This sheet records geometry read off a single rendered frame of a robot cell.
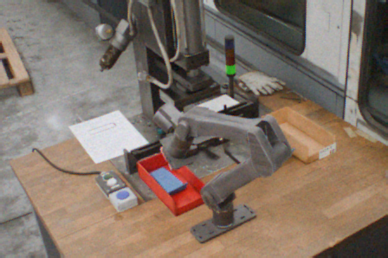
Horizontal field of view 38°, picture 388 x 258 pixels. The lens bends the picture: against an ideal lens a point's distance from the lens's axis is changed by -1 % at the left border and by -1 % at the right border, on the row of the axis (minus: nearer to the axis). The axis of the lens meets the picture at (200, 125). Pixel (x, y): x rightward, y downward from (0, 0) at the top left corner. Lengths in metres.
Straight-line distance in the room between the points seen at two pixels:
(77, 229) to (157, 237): 0.25
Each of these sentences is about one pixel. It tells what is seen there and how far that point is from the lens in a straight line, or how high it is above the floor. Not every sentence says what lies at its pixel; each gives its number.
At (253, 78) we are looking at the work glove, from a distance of 2.40.
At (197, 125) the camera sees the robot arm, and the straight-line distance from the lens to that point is 1.49.
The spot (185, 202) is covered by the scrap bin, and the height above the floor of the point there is 0.91.
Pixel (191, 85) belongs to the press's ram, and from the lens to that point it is 1.82.
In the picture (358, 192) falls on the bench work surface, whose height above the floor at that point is 0.90.
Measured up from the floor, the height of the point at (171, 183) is 0.91.
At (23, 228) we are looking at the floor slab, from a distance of 3.26.
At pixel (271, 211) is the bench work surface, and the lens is 1.73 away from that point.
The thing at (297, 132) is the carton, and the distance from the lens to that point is 2.07.
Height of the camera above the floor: 2.03
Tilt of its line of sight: 32 degrees down
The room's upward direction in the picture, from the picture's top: 5 degrees counter-clockwise
